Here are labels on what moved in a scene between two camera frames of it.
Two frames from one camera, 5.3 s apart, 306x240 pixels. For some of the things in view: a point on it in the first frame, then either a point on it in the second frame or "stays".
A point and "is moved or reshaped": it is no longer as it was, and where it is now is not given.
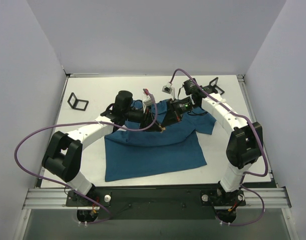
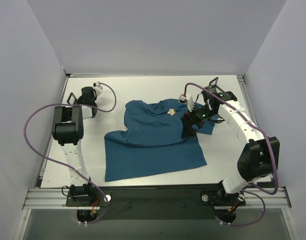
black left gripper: x=146 y=120 to x=80 y=99
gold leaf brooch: x=163 y=129 is moved or reshaped
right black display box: x=214 y=83 stays
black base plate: x=155 y=203 stays
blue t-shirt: x=129 y=154 stays
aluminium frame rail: x=38 y=198 stays
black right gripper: x=173 y=110 to x=189 y=121
